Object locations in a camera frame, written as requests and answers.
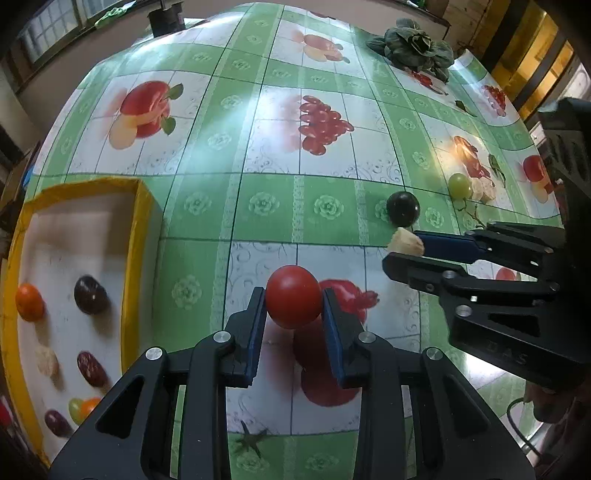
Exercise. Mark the green and orange fruit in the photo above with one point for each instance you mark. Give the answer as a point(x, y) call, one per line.
point(74, 410)

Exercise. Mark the window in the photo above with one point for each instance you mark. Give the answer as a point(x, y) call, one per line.
point(51, 27)

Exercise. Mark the cream bumpy food chunk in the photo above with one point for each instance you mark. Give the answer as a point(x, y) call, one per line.
point(490, 192)
point(405, 242)
point(46, 361)
point(478, 187)

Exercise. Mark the brown grape twig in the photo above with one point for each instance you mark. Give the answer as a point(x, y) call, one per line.
point(473, 214)

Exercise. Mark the green printed tablecloth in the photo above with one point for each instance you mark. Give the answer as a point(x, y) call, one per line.
point(277, 203)

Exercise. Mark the small orange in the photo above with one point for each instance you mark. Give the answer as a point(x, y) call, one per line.
point(30, 302)
point(92, 405)

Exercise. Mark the wooden cabinet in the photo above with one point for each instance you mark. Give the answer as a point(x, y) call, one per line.
point(521, 55)

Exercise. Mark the black grape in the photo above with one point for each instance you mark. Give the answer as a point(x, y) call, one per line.
point(402, 207)

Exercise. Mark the black box device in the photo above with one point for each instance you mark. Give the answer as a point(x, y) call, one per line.
point(166, 16)

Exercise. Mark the dark purple plum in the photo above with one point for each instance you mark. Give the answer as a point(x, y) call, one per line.
point(91, 294)
point(57, 422)

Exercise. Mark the green grape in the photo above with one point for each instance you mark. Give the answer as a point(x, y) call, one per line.
point(460, 185)

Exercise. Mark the dark leafy green vegetable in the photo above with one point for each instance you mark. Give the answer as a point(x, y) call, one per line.
point(413, 46)

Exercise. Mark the red dried date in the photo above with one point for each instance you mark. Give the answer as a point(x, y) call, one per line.
point(92, 368)

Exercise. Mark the red tomato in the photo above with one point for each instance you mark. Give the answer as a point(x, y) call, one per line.
point(294, 295)

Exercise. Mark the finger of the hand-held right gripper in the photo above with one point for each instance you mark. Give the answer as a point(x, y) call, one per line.
point(415, 272)
point(448, 245)

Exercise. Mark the green cloth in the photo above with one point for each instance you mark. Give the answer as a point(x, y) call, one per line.
point(111, 14)

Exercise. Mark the white foam tray yellow rim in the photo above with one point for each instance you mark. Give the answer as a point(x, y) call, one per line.
point(69, 240)

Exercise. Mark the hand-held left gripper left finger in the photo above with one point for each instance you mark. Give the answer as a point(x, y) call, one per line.
point(254, 344)

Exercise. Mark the person's right hand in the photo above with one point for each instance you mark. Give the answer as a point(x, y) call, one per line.
point(551, 406)

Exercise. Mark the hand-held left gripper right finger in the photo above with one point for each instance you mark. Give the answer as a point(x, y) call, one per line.
point(333, 346)

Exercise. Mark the green tomato calyx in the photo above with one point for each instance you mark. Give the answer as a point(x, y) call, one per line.
point(249, 441)

